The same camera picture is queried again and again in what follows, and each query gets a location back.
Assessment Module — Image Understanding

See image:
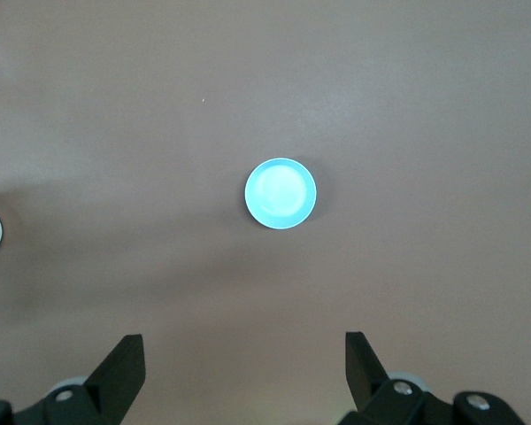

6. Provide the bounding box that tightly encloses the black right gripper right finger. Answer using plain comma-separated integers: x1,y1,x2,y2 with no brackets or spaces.
342,330,530,425

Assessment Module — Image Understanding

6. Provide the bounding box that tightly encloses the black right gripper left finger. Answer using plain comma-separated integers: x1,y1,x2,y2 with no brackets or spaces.
0,334,146,425

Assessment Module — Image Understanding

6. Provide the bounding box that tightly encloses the light blue bowl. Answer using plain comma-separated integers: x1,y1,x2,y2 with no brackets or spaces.
243,157,319,230

